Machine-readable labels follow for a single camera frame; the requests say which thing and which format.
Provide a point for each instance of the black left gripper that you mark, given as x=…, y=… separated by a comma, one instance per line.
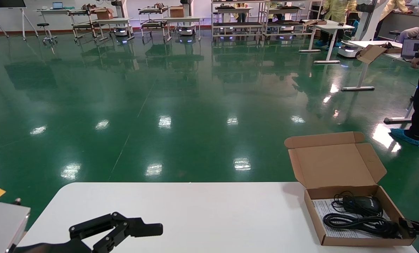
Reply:
x=55, y=248

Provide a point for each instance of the brown cardboard storage box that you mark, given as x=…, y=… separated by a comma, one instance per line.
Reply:
x=336, y=165

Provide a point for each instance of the black computer mouse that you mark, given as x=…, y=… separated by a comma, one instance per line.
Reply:
x=366, y=203

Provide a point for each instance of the white paper manual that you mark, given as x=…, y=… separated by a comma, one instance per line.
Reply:
x=322, y=209

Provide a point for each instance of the white desk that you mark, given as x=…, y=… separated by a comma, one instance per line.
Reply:
x=47, y=11
x=394, y=120

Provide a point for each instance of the grey laptop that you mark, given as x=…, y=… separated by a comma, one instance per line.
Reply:
x=411, y=49

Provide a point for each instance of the white table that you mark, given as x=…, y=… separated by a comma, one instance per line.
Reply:
x=181, y=19
x=371, y=43
x=332, y=25
x=113, y=20

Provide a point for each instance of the metal rolling cart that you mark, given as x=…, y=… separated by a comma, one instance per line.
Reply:
x=153, y=24
x=84, y=25

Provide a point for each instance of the tall white wheeled robot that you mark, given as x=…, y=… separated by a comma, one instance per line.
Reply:
x=367, y=24

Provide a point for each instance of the black round stool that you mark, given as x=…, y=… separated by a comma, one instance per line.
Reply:
x=43, y=25

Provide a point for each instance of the open laptop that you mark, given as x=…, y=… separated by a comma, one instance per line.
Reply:
x=57, y=5

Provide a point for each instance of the person in yellow coat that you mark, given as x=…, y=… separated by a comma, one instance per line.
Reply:
x=336, y=8

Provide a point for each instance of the metal shelf rack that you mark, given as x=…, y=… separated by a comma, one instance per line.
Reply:
x=236, y=24
x=287, y=24

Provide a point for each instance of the black screen on stand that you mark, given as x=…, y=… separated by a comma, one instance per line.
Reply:
x=2, y=2

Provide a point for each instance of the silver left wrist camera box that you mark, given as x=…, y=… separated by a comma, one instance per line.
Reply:
x=4, y=225

